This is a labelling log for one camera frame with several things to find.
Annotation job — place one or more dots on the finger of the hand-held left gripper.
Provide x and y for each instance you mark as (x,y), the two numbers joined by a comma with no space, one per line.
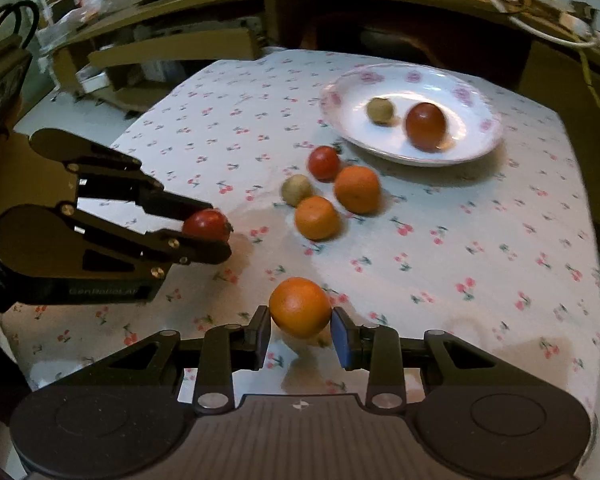
(180,205)
(205,252)

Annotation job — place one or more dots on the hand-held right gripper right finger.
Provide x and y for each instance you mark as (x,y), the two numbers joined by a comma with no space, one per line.
(342,340)

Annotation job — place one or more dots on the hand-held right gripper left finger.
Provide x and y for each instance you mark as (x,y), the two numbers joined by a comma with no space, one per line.
(261,340)

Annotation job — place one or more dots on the orange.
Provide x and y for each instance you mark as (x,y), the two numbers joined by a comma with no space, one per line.
(357,189)
(300,307)
(317,218)

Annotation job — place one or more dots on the white floral plate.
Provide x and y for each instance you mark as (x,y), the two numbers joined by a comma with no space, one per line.
(415,85)

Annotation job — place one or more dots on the brown kiwi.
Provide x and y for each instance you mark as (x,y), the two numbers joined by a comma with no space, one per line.
(296,190)
(380,110)

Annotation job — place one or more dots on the cherry print tablecloth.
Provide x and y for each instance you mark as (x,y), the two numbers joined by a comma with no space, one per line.
(430,260)

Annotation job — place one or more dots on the large red tomato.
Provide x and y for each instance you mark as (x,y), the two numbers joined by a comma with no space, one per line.
(425,126)

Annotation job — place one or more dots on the wooden desk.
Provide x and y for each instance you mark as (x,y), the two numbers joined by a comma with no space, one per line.
(405,0)

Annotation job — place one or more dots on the white power strip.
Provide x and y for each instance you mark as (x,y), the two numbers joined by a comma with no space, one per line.
(577,17)

